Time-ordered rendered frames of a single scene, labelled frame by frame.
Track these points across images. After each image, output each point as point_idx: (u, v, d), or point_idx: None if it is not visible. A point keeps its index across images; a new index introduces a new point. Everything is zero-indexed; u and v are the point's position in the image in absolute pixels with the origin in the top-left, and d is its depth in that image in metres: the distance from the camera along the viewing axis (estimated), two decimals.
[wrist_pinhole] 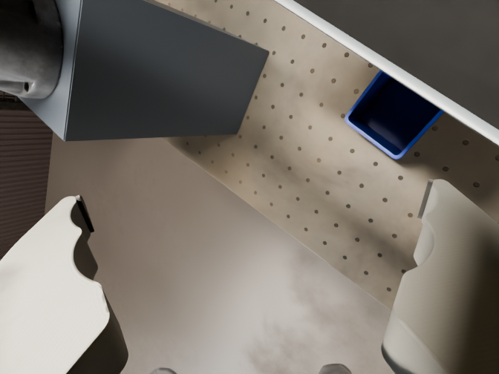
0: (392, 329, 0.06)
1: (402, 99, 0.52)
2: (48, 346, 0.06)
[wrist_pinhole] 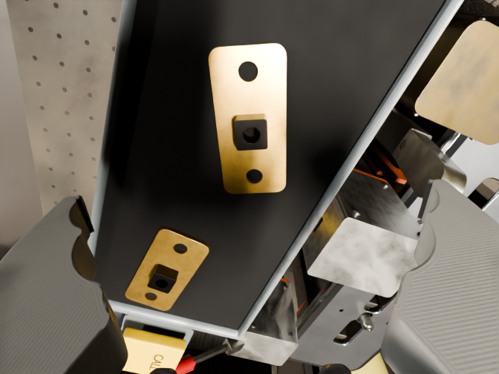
0: (392, 329, 0.06)
1: None
2: (48, 346, 0.06)
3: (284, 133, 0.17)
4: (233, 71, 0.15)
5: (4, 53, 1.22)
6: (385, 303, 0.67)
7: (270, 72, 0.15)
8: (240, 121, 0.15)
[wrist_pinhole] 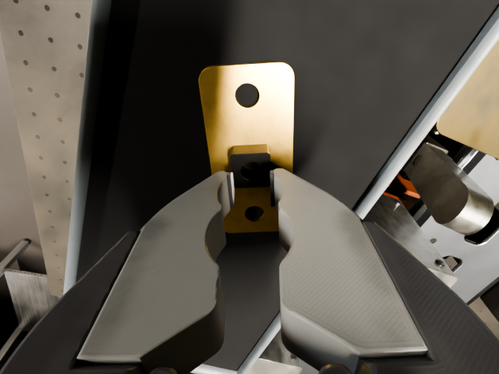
0: (286, 321, 0.07)
1: None
2: (162, 307, 0.07)
3: (290, 167, 0.14)
4: (229, 95, 0.12)
5: (0, 55, 1.20)
6: None
7: (274, 96, 0.12)
8: (237, 154, 0.13)
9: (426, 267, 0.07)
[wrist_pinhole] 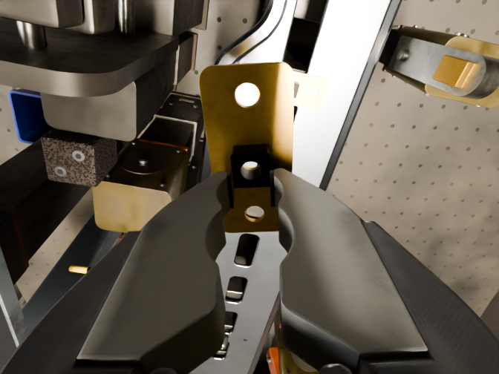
0: (286, 321, 0.07)
1: None
2: (162, 307, 0.07)
3: (290, 167, 0.14)
4: (229, 95, 0.12)
5: None
6: (275, 317, 0.78)
7: (274, 96, 0.12)
8: (237, 154, 0.13)
9: (426, 267, 0.07)
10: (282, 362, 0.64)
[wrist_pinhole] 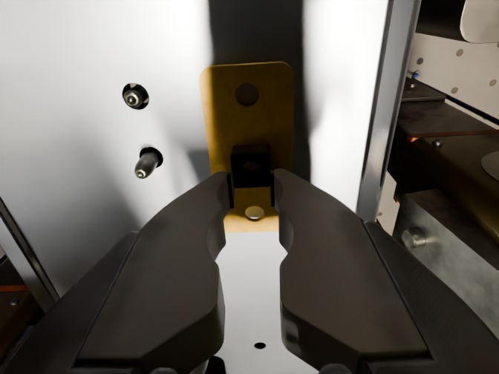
0: (286, 321, 0.07)
1: None
2: (162, 307, 0.07)
3: (290, 167, 0.14)
4: (229, 95, 0.12)
5: None
6: None
7: (274, 96, 0.12)
8: (237, 154, 0.13)
9: (426, 267, 0.07)
10: None
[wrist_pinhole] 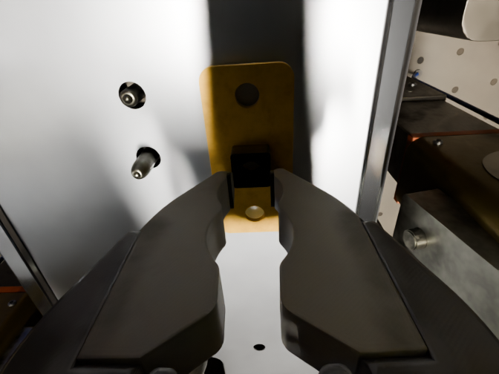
0: (286, 321, 0.07)
1: None
2: (162, 307, 0.07)
3: (290, 167, 0.14)
4: (229, 95, 0.12)
5: None
6: None
7: (274, 96, 0.12)
8: (237, 154, 0.13)
9: (426, 267, 0.07)
10: None
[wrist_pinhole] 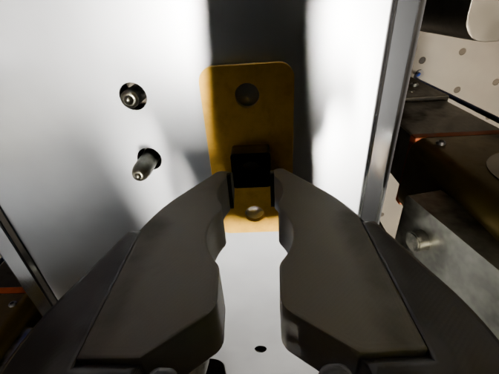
0: (286, 321, 0.07)
1: None
2: (162, 307, 0.07)
3: (290, 167, 0.14)
4: (229, 95, 0.12)
5: None
6: None
7: (274, 96, 0.12)
8: (237, 154, 0.13)
9: (426, 267, 0.07)
10: None
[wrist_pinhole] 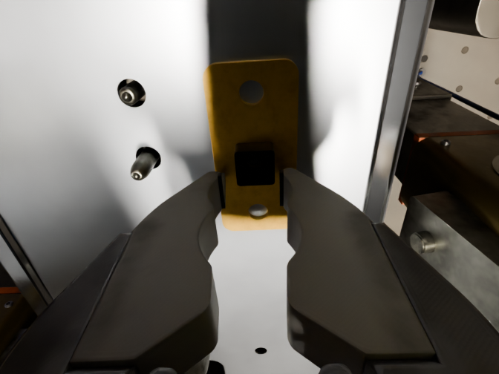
0: (292, 320, 0.07)
1: None
2: (156, 308, 0.07)
3: (295, 165, 0.14)
4: (232, 92, 0.12)
5: None
6: None
7: (278, 93, 0.12)
8: (240, 152, 0.13)
9: (436, 270, 0.07)
10: None
